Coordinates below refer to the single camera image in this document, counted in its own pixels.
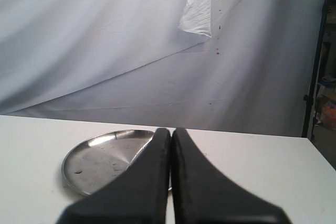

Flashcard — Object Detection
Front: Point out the round steel plate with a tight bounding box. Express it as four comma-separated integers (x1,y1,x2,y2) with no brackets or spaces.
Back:
61,128,172,204

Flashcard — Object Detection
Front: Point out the white backdrop sheet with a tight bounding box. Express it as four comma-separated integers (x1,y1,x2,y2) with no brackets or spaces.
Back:
1,0,324,136

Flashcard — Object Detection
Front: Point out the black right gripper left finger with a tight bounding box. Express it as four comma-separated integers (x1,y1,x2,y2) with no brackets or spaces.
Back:
58,128,171,223

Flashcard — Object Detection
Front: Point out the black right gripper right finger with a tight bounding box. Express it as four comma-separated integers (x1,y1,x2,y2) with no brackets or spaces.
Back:
172,128,291,223

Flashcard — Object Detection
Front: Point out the black backdrop stand pole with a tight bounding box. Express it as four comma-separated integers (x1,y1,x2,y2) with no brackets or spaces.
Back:
301,0,331,138

